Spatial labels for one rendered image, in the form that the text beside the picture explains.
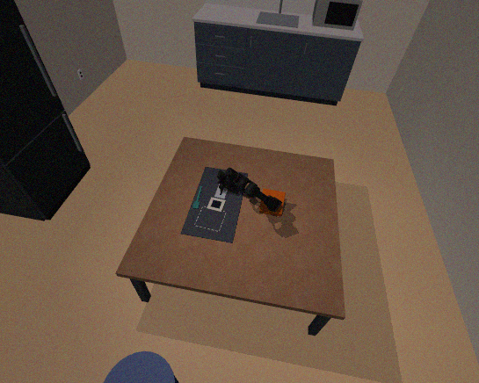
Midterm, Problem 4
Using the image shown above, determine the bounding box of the grey rectangular tile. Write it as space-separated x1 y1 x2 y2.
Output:
207 197 226 212

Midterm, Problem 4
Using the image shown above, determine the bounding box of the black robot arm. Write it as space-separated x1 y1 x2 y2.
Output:
225 168 282 212

